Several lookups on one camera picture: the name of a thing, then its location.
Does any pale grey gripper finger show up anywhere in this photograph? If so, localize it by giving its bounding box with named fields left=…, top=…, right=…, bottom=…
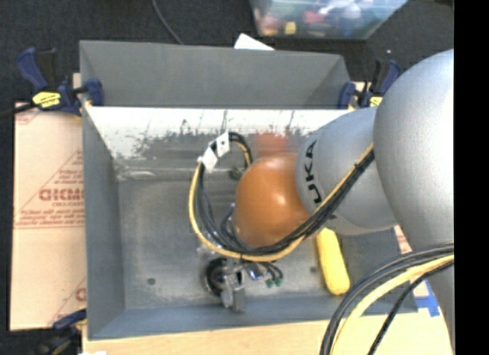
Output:
left=232, top=283, right=246, bottom=313
left=220, top=275, right=235, bottom=308

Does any yellow long block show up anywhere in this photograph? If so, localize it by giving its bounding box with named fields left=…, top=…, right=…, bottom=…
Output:
left=314, top=227, right=351, bottom=296

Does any grey metal bin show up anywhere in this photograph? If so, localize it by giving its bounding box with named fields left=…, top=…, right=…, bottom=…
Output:
left=78, top=39, right=419, bottom=341

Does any brown cardboard board, red print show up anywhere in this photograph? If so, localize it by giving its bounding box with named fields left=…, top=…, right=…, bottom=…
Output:
left=8, top=101, right=88, bottom=332

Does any black round ring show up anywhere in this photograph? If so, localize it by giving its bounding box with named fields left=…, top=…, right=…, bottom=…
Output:
left=202, top=257, right=231, bottom=296

